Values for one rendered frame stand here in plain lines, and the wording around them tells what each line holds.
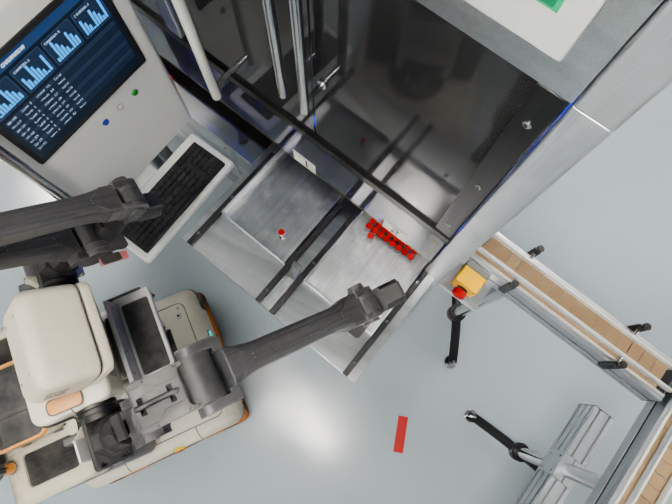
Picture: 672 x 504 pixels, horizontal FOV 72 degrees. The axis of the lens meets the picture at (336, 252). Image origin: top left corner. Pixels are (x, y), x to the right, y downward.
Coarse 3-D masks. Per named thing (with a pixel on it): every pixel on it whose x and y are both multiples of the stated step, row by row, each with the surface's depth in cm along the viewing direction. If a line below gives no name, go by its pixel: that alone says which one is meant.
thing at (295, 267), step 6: (294, 264) 140; (294, 270) 142; (288, 276) 144; (294, 276) 143; (282, 282) 144; (288, 282) 144; (276, 288) 143; (282, 288) 143; (270, 294) 143; (276, 294) 143; (282, 294) 143; (270, 300) 142; (276, 300) 142
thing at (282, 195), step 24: (264, 168) 151; (288, 168) 154; (240, 192) 148; (264, 192) 151; (288, 192) 152; (312, 192) 152; (336, 192) 152; (240, 216) 149; (264, 216) 149; (288, 216) 149; (312, 216) 150; (264, 240) 147; (288, 240) 147
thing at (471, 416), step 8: (464, 416) 218; (472, 416) 213; (480, 416) 212; (480, 424) 210; (488, 424) 208; (488, 432) 208; (496, 432) 206; (504, 440) 204; (512, 440) 205; (512, 448) 202; (528, 448) 202; (512, 456) 202; (528, 464) 202
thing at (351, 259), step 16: (352, 224) 147; (352, 240) 148; (336, 256) 146; (352, 256) 146; (368, 256) 146; (384, 256) 146; (416, 256) 147; (320, 272) 145; (336, 272) 145; (352, 272) 145; (368, 272) 145; (384, 272) 145; (400, 272) 145; (416, 272) 145; (320, 288) 144; (336, 288) 144
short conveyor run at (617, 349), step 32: (480, 256) 142; (512, 256) 142; (512, 288) 136; (544, 288) 140; (544, 320) 142; (576, 320) 133; (608, 320) 134; (608, 352) 135; (640, 352) 135; (640, 384) 132
